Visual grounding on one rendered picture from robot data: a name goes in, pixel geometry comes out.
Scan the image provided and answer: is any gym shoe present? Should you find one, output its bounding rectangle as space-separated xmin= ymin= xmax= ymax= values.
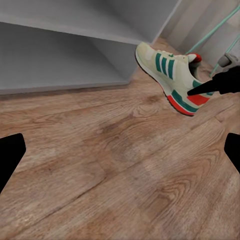
xmin=135 ymin=43 xmax=214 ymax=117

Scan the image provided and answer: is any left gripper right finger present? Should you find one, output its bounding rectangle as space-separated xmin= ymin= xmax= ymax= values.
xmin=224 ymin=133 xmax=240 ymax=173

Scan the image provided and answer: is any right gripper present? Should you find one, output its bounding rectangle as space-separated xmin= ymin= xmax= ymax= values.
xmin=187 ymin=66 xmax=240 ymax=96

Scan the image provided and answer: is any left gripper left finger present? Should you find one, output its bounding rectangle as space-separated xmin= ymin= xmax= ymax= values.
xmin=0 ymin=133 xmax=26 ymax=193

